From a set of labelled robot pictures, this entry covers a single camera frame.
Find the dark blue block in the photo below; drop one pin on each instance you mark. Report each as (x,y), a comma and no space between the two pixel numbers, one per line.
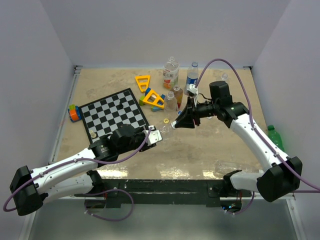
(147,90)

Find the light blue toy block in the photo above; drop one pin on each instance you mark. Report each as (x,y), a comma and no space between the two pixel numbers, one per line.
(155,109)

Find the green soda bottle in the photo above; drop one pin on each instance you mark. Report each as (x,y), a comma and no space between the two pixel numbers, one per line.
(275,137)

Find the yellow triangle frame near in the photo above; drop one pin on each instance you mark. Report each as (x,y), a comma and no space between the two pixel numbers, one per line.
(153,99)

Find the black white chessboard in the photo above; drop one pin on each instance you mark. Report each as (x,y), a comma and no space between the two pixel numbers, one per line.
(103,116)

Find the clear empty bottle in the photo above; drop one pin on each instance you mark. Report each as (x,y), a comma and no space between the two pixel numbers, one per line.
(170,102)

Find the blue label water bottle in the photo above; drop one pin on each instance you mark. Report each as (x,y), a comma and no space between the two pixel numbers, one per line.
(192,76)

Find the yellow triangle frame far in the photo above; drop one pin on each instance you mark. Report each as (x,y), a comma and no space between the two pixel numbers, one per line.
(143,82)

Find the amber tea bottle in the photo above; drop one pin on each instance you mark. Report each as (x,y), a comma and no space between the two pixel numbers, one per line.
(178,94)

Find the clear plastic bottle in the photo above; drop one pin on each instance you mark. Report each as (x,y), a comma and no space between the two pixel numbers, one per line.
(166,131)
(225,77)

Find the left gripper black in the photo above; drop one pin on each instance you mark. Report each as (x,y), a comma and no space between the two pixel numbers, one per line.
(146,147)

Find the yellow triangle frame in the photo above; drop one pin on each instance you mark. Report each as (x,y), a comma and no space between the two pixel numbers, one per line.
(153,99)
(143,82)

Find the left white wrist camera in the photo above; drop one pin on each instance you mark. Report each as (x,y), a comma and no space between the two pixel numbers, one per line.
(153,135)

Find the green toy block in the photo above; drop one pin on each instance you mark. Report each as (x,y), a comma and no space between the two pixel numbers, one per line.
(141,101)

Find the beige chess piece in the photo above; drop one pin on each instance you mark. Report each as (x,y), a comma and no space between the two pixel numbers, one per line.
(93,135)

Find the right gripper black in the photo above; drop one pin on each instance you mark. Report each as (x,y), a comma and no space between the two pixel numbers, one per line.
(185,119)

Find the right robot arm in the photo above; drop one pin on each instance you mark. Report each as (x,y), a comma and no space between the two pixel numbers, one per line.
(280,174)

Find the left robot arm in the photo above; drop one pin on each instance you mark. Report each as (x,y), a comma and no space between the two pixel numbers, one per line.
(31,188)

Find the colourful toy block car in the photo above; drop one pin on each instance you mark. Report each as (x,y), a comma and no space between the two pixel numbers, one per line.
(74,113)

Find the fruit tea bottle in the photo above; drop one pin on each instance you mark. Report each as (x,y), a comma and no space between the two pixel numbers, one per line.
(170,73)

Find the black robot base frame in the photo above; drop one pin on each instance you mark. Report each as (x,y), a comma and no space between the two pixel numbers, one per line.
(166,192)

